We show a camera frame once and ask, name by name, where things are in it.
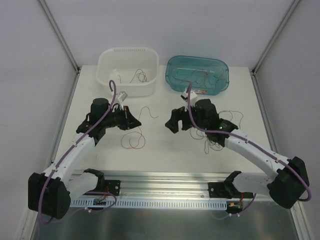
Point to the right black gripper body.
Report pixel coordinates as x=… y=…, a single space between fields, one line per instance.
x=185 y=119

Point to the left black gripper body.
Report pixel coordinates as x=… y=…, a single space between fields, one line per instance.
x=125 y=119

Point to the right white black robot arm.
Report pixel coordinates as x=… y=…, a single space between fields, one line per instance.
x=283 y=179

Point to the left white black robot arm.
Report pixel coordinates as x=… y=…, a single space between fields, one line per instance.
x=52 y=191

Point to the teal transparent plastic bin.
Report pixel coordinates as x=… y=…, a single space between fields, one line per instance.
x=201 y=72

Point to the white plastic tub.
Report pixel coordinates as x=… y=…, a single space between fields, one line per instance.
x=134 y=70

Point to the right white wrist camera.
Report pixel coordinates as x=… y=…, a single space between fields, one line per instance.
x=192 y=97

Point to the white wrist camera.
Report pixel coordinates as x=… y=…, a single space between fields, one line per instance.
x=120 y=98
x=192 y=97

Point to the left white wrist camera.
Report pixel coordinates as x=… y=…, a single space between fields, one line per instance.
x=120 y=98

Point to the aluminium mounting rail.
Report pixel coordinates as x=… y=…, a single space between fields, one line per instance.
x=164 y=185

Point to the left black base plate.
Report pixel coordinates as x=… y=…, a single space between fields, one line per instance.
x=112 y=187

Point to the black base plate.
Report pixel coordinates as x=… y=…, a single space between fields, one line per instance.
x=112 y=187
x=226 y=191

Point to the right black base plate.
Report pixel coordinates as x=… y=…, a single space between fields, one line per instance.
x=226 y=191

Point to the white slotted cable duct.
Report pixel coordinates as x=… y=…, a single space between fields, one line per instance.
x=132 y=203

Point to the left aluminium frame post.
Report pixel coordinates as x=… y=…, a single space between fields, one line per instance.
x=58 y=33

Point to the aluminium frame post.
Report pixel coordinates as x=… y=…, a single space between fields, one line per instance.
x=276 y=34
x=58 y=33

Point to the right aluminium frame post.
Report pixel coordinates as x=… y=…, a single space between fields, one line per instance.
x=276 y=34

